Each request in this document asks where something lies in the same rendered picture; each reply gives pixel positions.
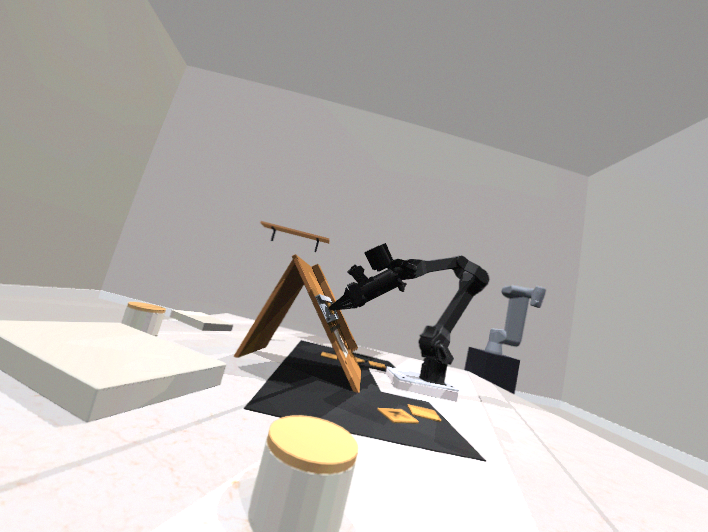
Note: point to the cream rectangular block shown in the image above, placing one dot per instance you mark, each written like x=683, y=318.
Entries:
x=201, y=321

